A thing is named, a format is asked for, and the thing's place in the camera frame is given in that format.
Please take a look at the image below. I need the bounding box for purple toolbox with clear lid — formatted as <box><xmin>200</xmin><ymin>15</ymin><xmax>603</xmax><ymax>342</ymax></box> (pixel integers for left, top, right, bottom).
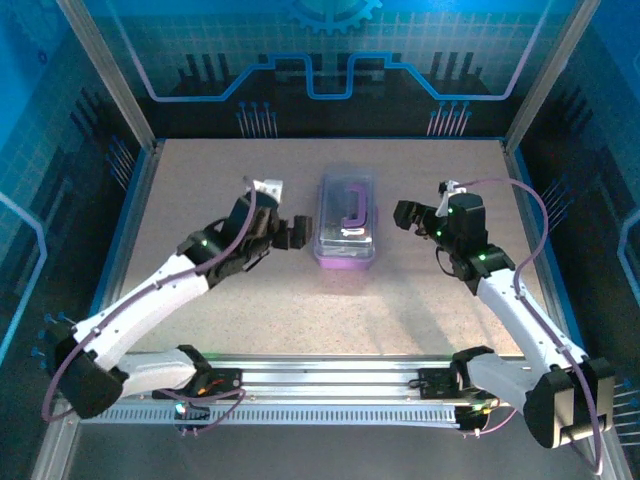
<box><xmin>313</xmin><ymin>167</ymin><xmax>380</xmax><ymax>274</ymax></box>

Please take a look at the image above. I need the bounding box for side rail with blue strip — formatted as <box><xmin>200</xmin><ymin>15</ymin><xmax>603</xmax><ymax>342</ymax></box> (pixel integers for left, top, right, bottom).
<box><xmin>501</xmin><ymin>139</ymin><xmax>584</xmax><ymax>351</ymax></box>
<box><xmin>74</xmin><ymin>139</ymin><xmax>166</xmax><ymax>331</ymax></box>

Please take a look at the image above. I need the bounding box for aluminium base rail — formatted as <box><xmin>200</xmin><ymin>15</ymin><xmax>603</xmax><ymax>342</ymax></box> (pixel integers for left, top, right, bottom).
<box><xmin>63</xmin><ymin>352</ymin><xmax>599</xmax><ymax>404</ymax></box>

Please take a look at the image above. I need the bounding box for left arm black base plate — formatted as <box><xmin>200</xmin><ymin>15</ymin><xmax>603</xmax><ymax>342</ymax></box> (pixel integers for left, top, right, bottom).
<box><xmin>151</xmin><ymin>368</ymin><xmax>247</xmax><ymax>401</ymax></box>

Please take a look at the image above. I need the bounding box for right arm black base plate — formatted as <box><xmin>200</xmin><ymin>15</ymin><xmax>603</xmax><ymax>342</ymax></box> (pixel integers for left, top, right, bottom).
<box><xmin>417</xmin><ymin>367</ymin><xmax>509</xmax><ymax>401</ymax></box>

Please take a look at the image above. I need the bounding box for aluminium corner post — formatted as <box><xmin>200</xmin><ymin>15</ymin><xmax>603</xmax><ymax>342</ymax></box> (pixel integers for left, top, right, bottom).
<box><xmin>501</xmin><ymin>0</ymin><xmax>604</xmax><ymax>154</ymax></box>
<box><xmin>54</xmin><ymin>0</ymin><xmax>165</xmax><ymax>154</ymax></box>

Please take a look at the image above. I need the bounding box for white slotted cable duct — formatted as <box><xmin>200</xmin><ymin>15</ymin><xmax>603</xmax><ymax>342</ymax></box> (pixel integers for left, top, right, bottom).
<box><xmin>78</xmin><ymin>403</ymin><xmax>462</xmax><ymax>427</ymax></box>

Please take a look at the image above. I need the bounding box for aluminium outer frame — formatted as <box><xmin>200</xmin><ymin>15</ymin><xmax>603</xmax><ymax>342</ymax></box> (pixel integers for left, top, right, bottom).
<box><xmin>29</xmin><ymin>389</ymin><xmax>634</xmax><ymax>480</ymax></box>

